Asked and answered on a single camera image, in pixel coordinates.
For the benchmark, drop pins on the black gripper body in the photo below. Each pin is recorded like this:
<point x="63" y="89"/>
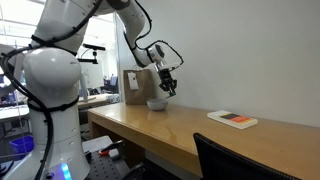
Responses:
<point x="165" y="76"/>

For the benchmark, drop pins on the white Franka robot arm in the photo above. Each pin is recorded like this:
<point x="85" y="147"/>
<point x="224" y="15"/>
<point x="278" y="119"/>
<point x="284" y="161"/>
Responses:
<point x="53" y="86"/>

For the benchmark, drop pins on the grey bowl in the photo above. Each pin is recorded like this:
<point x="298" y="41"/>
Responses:
<point x="157" y="104"/>

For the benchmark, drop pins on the brown paper bag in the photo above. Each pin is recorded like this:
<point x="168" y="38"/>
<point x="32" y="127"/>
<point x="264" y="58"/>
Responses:
<point x="141" y="90"/>

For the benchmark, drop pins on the white paper bag tag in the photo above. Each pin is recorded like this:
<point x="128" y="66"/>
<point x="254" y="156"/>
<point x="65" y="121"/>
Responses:
<point x="132" y="81"/>

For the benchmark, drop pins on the dark background monitor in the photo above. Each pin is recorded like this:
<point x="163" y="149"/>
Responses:
<point x="113" y="82"/>

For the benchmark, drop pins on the white book with orange cover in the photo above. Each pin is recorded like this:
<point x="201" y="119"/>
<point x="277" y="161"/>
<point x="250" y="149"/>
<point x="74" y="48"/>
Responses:
<point x="232" y="119"/>

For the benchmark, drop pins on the background wooden desk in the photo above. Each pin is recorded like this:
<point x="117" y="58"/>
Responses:
<point x="96" y="100"/>

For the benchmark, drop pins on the black chair back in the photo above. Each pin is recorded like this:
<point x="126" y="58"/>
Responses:
<point x="230" y="161"/>

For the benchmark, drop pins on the black perforated breadboard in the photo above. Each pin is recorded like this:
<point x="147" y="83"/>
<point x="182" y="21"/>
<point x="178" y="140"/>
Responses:
<point x="103" y="166"/>

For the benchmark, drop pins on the blue plastic bin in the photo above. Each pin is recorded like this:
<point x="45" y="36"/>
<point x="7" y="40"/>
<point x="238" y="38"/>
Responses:
<point x="22" y="145"/>

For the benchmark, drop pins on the grey wrist camera bar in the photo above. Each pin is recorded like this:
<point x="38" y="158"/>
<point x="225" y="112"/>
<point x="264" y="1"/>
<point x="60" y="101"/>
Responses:
<point x="172" y="66"/>

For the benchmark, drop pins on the black camera on stand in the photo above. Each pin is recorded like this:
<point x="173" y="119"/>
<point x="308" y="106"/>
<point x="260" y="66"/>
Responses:
<point x="94" y="47"/>

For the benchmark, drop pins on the white cylindrical post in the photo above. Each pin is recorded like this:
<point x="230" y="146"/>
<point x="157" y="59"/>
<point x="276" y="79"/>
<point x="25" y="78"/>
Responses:
<point x="83" y="87"/>

